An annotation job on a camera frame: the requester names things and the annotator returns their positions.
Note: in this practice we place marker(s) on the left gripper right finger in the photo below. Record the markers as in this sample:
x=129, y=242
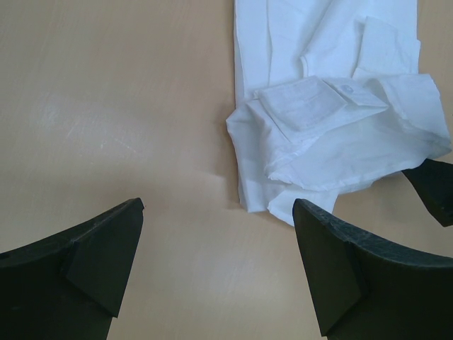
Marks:
x=366, y=287

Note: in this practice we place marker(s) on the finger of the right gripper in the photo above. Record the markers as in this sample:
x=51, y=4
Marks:
x=432, y=181

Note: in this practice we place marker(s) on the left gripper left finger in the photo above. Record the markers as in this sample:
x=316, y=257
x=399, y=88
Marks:
x=70, y=285

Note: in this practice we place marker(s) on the white long sleeve shirt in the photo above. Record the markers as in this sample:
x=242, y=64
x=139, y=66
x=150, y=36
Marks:
x=329, y=99

